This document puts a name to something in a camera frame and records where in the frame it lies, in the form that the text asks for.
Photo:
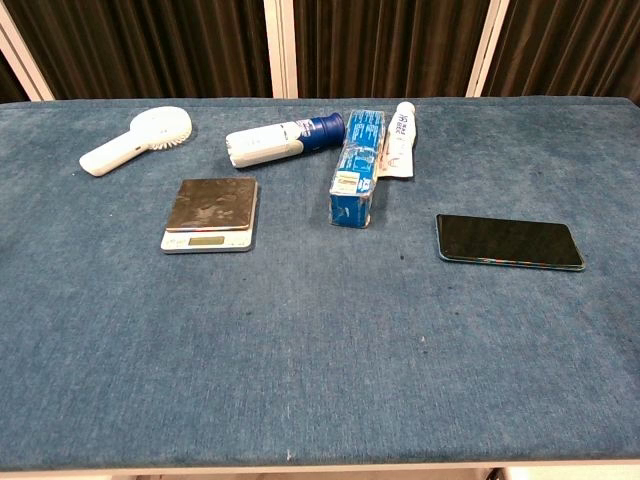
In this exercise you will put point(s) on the blue toothpaste box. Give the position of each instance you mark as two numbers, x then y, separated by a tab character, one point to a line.
355	170

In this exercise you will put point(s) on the blue fabric table cover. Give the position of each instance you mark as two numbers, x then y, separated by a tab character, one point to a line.
300	340

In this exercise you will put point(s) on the white bottle with blue cap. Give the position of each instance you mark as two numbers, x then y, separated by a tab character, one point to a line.
280	141

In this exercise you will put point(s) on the white digital kitchen scale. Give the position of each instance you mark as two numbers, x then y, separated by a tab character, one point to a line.
212	212

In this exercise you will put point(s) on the white toothpaste tube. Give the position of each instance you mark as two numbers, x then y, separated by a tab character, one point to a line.
400	145

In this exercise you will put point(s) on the black smartphone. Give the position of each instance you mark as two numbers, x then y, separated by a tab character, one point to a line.
510	241

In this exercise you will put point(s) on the white handheld fan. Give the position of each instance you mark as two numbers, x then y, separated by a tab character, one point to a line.
131	141

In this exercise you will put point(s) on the dark pleated curtain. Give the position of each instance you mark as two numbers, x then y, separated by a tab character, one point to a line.
150	45

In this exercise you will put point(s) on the white frame post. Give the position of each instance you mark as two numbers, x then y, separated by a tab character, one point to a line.
281	47
486	47
22	55

